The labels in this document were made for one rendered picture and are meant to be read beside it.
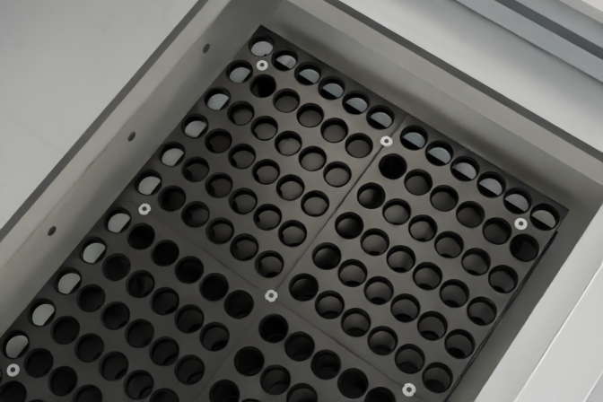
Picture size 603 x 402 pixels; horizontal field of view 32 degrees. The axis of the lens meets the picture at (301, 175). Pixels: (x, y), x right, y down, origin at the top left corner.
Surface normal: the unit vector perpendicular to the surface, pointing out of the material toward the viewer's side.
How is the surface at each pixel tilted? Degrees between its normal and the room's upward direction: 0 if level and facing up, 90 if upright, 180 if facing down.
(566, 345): 0
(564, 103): 0
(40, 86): 0
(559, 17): 90
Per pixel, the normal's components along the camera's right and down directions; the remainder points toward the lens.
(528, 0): -0.58, 0.75
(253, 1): 0.81, 0.52
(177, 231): -0.04, -0.40
